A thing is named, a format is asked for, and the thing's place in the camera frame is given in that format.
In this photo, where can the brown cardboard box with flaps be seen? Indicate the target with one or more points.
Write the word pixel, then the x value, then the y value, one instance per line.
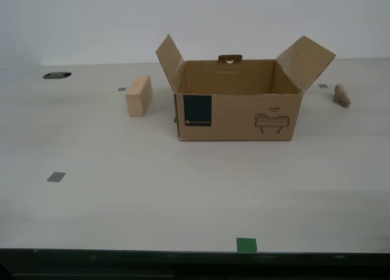
pixel 237 118

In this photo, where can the light wooden block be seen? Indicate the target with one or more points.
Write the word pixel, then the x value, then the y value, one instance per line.
pixel 138 100

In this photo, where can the speckled beige rock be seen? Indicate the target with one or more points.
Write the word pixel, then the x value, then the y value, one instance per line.
pixel 342 96

